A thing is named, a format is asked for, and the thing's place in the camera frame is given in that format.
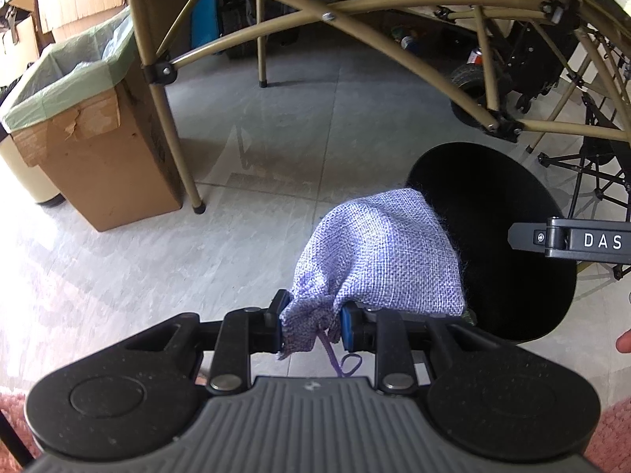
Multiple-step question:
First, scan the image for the pink fuzzy cloth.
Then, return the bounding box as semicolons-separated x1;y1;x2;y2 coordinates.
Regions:
0;388;631;473

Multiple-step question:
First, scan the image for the tan metal table frame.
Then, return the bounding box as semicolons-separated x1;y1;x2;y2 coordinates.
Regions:
118;0;631;215

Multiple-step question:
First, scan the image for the beige waste bin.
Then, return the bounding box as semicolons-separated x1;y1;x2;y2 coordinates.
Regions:
0;123;65;208

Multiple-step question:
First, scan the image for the black cart wheel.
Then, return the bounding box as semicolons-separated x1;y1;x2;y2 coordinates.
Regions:
450;63;513;129

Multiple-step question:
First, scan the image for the cardboard box with liner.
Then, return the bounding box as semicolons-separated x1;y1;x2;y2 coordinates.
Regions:
9;66;185;232

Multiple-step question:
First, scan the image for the worn brown cardboard box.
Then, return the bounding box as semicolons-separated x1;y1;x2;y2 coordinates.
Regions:
0;0;41;80

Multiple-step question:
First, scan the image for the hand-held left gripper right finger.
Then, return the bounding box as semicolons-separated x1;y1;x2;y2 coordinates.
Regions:
339;302;508;397

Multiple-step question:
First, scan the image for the green plastic bin liner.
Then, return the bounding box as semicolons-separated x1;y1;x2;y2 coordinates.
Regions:
1;7;136;134

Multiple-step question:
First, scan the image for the blue panel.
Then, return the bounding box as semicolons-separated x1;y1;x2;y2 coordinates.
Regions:
192;0;222;55

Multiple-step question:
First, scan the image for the purple linen pouch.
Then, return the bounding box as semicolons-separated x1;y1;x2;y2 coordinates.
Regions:
277;188;467;379

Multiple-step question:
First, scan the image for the black trash bin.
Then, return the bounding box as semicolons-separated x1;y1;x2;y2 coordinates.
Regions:
405;142;579;346

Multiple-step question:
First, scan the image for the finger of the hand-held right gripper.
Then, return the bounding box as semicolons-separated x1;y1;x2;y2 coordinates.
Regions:
509;221;552;253

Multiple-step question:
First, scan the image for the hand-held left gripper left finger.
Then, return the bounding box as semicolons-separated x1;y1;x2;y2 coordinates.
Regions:
125;290;291;396

